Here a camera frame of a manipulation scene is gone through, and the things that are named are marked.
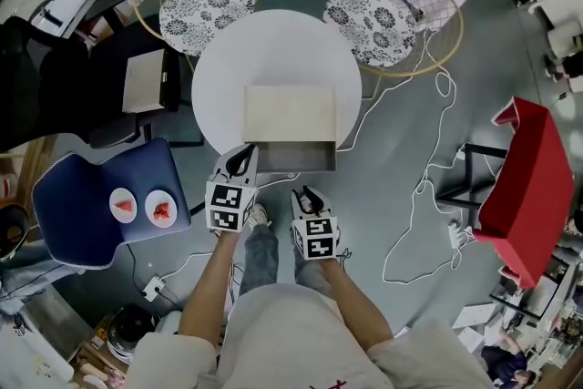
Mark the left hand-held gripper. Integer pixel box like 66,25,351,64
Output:
204,143,261,236

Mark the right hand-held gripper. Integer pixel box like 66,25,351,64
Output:
291,187,342,262

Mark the white rectangular box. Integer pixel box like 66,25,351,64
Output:
256,139,340,175

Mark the cream cloth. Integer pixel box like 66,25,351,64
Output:
240,85,340,145

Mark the person's left forearm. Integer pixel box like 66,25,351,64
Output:
178,229,243,350

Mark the person's right forearm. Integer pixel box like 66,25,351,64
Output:
320,256,395,353

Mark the person's white left shoe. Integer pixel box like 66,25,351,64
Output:
249,201,273,229

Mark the person's left leg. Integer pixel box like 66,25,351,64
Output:
239,222,281,298

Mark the white plate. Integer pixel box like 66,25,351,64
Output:
144,189,179,229
108,187,139,225

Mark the white round table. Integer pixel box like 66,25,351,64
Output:
190,8,363,159

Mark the grey flat box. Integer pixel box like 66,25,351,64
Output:
121,48,180,115

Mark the person's white shirt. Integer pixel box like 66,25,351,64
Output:
128,282,496,389

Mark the white power strip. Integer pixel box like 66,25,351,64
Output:
447,222,464,250
141,274,167,302

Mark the floral seat cushion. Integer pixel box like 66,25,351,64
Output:
322,0,417,69
159,0,256,57

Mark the blue padded chair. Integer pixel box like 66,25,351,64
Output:
30,137,192,272

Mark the black round pot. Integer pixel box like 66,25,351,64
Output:
106,303,159,363

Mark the black office chair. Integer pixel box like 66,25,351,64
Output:
0,0,204,152

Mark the red tablecloth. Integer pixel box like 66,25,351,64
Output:
472,95,577,291

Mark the grey denim cloth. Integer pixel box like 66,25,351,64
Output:
0,254,88,316

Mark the white device box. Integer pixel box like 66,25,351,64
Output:
33,0,99,38

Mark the long white cable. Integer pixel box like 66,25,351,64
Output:
381,69,471,286

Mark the white thin cable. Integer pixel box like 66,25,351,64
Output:
160,250,213,284

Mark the black table frame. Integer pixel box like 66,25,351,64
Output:
434,141,509,230

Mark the black shelf frame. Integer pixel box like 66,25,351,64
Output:
488,254,573,321

